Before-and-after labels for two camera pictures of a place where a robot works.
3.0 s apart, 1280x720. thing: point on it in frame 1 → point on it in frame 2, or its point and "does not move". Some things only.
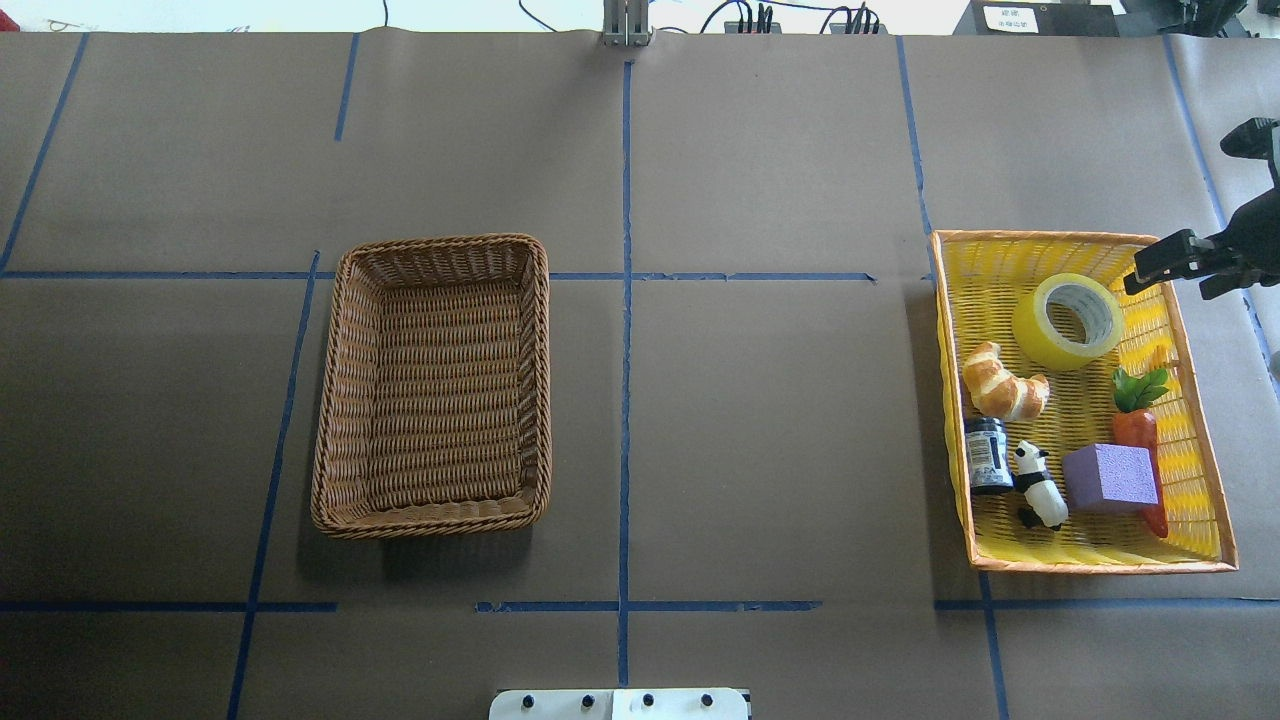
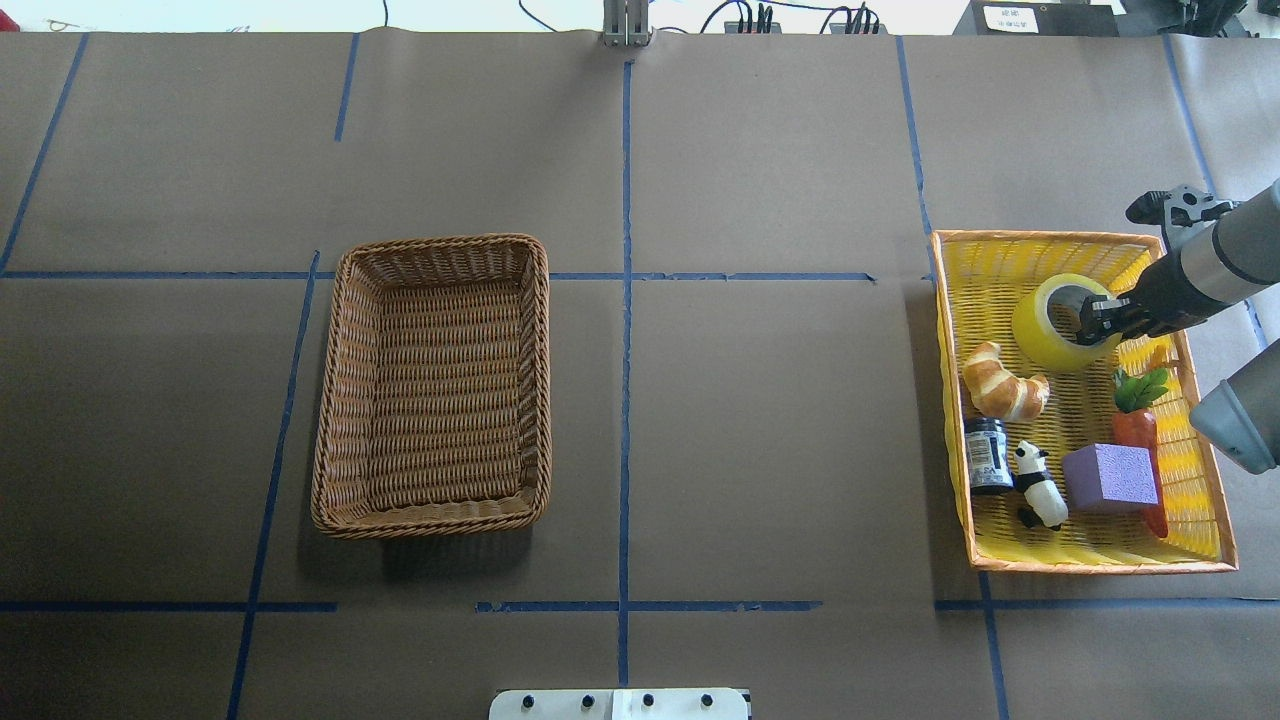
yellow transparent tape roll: [1091, 301] does not move
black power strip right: [857, 28] does not move
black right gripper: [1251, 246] → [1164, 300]
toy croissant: [994, 391] does not move
